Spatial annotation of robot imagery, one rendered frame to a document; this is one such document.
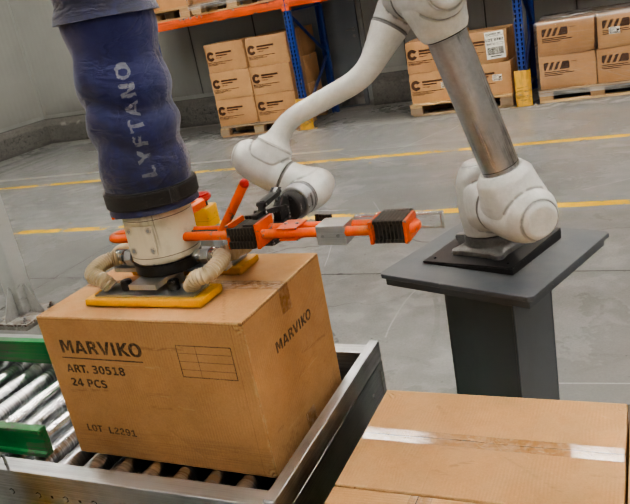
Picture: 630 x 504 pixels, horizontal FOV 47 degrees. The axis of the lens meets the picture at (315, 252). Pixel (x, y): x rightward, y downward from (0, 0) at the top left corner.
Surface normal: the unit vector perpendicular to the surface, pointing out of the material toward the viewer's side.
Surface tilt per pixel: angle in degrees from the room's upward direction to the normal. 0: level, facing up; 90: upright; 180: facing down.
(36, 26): 90
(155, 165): 75
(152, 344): 90
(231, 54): 90
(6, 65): 90
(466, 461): 0
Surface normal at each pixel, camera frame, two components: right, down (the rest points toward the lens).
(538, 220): 0.29, 0.34
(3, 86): 0.91, -0.03
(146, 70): 0.69, -0.13
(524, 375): 0.72, 0.11
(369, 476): -0.18, -0.93
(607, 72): -0.40, 0.36
